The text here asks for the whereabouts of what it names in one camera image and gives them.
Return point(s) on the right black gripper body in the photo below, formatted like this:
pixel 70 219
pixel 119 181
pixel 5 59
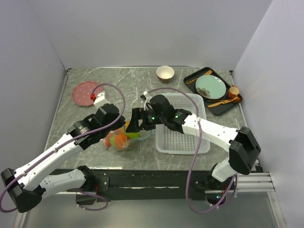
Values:
pixel 151 118

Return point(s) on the watermelon slice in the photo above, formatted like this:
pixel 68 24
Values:
pixel 106 142

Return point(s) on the light green plate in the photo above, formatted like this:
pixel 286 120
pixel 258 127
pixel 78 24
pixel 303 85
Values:
pixel 210 87

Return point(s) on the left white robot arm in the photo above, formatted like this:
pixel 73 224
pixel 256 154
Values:
pixel 33 182

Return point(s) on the wooden spoon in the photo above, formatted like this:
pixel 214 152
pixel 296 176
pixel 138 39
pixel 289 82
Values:
pixel 223 102

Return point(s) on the orange fruit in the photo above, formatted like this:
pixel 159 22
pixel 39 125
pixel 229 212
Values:
pixel 121 141

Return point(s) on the pink dotted plate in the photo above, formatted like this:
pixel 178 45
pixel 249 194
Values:
pixel 82 92

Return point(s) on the light green wrinkled fruit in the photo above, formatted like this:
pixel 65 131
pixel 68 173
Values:
pixel 112 140

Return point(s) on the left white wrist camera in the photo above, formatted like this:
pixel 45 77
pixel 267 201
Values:
pixel 99 100

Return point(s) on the aluminium rail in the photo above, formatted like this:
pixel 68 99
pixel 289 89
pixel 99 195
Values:
pixel 255 182

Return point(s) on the black tray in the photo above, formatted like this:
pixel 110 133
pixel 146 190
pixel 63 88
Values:
pixel 190 81

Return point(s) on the green apple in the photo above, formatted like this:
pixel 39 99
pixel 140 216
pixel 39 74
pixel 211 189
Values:
pixel 133 135

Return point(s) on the white and red bowl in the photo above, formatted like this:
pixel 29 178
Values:
pixel 165 73

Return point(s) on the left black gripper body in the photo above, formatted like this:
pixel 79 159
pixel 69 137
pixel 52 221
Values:
pixel 119 123

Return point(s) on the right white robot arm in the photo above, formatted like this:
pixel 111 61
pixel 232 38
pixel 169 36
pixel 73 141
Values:
pixel 241 145

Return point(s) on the white plastic basket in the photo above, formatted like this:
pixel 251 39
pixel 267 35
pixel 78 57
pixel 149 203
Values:
pixel 167 141

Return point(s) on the yellow mango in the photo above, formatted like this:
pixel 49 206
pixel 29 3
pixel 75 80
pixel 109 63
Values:
pixel 127 124

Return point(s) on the orange cup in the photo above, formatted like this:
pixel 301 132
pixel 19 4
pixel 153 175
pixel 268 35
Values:
pixel 233 92

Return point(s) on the clear zip bag blue zipper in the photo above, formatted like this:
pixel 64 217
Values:
pixel 143 136

